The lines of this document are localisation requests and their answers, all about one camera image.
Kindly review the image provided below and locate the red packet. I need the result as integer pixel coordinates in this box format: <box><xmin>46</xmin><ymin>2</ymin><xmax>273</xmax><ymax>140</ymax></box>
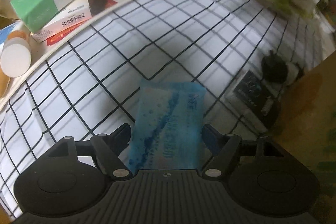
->
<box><xmin>46</xmin><ymin>0</ymin><xmax>117</xmax><ymax>46</ymax></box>

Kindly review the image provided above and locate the cardboard box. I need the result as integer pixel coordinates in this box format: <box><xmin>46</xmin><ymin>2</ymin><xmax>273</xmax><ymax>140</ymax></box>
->
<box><xmin>273</xmin><ymin>53</ymin><xmax>335</xmax><ymax>223</ymax></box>

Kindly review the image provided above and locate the blue wet wipes pack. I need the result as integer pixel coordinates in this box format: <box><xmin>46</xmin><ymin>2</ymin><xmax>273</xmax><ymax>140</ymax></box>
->
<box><xmin>128</xmin><ymin>80</ymin><xmax>206</xmax><ymax>173</ymax></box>

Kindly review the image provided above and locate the cream plastic tray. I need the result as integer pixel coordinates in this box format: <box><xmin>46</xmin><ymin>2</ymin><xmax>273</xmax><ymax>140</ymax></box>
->
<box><xmin>0</xmin><ymin>0</ymin><xmax>156</xmax><ymax>111</ymax></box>

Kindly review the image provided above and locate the white black grid tablecloth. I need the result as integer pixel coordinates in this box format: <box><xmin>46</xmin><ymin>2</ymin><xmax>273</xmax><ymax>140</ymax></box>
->
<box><xmin>1</xmin><ymin>0</ymin><xmax>335</xmax><ymax>219</ymax></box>

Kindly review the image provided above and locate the white orange pill bottle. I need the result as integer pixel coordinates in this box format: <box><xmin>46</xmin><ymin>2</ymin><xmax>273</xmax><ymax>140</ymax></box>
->
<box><xmin>1</xmin><ymin>30</ymin><xmax>31</xmax><ymax>78</ymax></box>

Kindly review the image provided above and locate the white pink barcode box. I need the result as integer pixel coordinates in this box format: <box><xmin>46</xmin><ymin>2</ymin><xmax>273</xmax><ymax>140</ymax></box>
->
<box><xmin>31</xmin><ymin>0</ymin><xmax>92</xmax><ymax>43</ymax></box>

